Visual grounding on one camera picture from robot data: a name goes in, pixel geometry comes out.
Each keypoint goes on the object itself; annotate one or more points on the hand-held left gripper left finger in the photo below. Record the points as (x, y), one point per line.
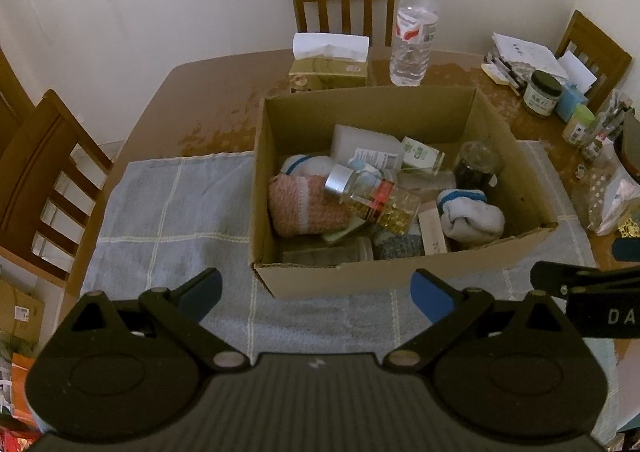
(200, 292)

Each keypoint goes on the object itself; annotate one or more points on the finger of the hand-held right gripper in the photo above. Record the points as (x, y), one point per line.
(555, 274)
(627, 250)

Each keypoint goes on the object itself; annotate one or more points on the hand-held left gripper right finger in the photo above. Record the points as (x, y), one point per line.
(430, 294)

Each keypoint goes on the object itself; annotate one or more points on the grey-blue knitted sock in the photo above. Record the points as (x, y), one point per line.
(400, 247)

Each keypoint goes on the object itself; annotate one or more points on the slim cream box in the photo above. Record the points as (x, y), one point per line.
(432, 232)

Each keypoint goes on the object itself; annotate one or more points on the cardboard box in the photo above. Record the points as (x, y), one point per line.
(350, 279)

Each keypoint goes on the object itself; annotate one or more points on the white sock with blue band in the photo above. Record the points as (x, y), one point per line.
(312, 166)
(470, 222)

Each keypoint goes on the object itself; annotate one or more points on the silver-lidded jar of yellow capsules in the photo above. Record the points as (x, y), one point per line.
(385, 204)

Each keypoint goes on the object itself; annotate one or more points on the pink knitted sock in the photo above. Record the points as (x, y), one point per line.
(300, 209)

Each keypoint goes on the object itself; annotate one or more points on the clear jar of dark contents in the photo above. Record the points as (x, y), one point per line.
(475, 172)

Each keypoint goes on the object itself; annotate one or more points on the green-white tin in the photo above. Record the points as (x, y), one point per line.
(420, 152)

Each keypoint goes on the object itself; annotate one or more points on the white translucent plastic box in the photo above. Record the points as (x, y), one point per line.
(360, 139)

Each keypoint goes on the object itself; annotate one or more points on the gold filigree ornament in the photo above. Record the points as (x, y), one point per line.
(631, 229)

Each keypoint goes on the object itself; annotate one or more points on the large clear plastic jar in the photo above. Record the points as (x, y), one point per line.
(610, 192)

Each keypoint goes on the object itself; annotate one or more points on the checked grey-green towel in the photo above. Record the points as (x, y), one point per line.
(175, 212)

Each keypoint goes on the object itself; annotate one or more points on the bundle of sachets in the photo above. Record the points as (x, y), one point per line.
(607, 124)

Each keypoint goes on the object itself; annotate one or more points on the small green-white container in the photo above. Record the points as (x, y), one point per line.
(577, 127)

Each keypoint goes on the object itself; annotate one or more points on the dark glass jar white label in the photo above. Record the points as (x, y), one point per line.
(542, 97)

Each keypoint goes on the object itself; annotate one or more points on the brown cardboard carton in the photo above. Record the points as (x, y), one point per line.
(20, 312)

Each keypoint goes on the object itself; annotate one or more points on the white envelope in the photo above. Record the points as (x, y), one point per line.
(577, 67)

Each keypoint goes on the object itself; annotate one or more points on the pile of papers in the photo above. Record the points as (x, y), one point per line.
(525, 54)

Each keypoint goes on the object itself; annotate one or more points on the red printed packet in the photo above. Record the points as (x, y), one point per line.
(15, 439)

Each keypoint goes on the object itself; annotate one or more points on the gold tissue box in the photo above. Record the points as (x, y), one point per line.
(325, 72)

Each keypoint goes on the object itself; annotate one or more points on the clear plastic water bottle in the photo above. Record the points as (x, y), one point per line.
(412, 42)

